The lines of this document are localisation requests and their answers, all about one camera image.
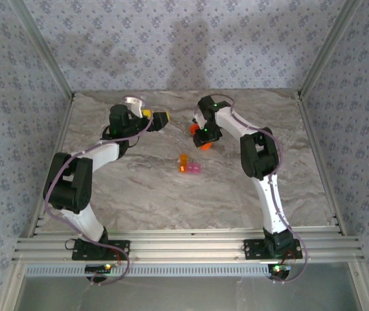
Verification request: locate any orange pill bottle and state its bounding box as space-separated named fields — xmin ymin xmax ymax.
xmin=189 ymin=124 xmax=215 ymax=152

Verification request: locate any orange translucent pill box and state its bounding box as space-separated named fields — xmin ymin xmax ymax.
xmin=178 ymin=153 xmax=191 ymax=174

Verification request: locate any small left circuit board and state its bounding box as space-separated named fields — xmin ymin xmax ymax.
xmin=84 ymin=264 xmax=113 ymax=273

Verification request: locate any small circuit board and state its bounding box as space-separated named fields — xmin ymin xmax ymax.
xmin=266 ymin=264 xmax=292 ymax=275
xmin=84 ymin=264 xmax=113 ymax=273

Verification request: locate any small right circuit board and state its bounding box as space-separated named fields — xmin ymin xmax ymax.
xmin=266 ymin=264 xmax=292 ymax=275

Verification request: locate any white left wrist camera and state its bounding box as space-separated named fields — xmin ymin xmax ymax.
xmin=124 ymin=96 xmax=145 ymax=118

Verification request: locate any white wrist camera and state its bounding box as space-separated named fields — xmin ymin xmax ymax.
xmin=124 ymin=96 xmax=145 ymax=118
xmin=192 ymin=106 xmax=205 ymax=127

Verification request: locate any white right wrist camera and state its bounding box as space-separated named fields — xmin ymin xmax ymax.
xmin=192 ymin=106 xmax=205 ymax=127

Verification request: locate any aluminium side rail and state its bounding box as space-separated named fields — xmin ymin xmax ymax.
xmin=296 ymin=92 xmax=348 ymax=236
xmin=25 ymin=93 xmax=76 ymax=238

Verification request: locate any aluminium corner post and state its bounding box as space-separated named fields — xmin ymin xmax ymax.
xmin=8 ymin=0 xmax=76 ymax=101
xmin=296 ymin=0 xmax=364 ymax=99

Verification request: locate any aluminium rail beam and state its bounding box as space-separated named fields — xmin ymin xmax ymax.
xmin=12 ymin=227 xmax=366 ymax=264

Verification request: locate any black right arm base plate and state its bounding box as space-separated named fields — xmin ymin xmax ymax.
xmin=242 ymin=238 xmax=304 ymax=261

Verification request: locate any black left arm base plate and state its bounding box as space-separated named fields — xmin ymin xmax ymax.
xmin=71 ymin=238 xmax=131 ymax=262

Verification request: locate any grey slotted cable duct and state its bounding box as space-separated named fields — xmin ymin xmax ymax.
xmin=25 ymin=262 xmax=271 ymax=278

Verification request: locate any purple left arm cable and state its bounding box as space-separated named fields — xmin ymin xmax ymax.
xmin=43 ymin=95 xmax=155 ymax=286

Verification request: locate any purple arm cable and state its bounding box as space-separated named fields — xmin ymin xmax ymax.
xmin=192 ymin=93 xmax=310 ymax=285
xmin=43 ymin=95 xmax=155 ymax=286

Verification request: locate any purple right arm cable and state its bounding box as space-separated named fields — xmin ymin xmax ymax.
xmin=192 ymin=93 xmax=310 ymax=285

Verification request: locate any aluminium frame leg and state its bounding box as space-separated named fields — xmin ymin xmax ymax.
xmin=348 ymin=260 xmax=369 ymax=311
xmin=0 ymin=261 xmax=27 ymax=311

